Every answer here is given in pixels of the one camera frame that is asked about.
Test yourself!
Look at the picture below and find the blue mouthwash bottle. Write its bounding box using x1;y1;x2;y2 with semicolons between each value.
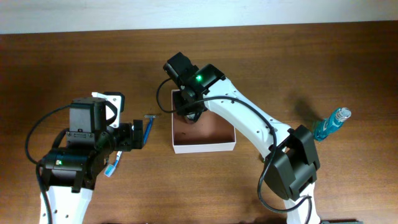
313;107;351;141

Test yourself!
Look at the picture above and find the clear spray bottle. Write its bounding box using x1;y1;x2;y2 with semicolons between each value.
185;113;201;123

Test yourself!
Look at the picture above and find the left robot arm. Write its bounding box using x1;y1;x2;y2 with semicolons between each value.
36;97;144;223

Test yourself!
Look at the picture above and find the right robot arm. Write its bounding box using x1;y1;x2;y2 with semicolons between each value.
163;52;321;223

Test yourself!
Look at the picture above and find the blue disposable razor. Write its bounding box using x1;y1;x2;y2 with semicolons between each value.
144;114;157;144

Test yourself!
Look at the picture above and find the blue white toothbrush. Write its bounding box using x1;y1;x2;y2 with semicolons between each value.
104;151;123;177

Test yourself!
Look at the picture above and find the white cardboard box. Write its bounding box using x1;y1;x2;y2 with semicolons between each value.
170;89;237;154

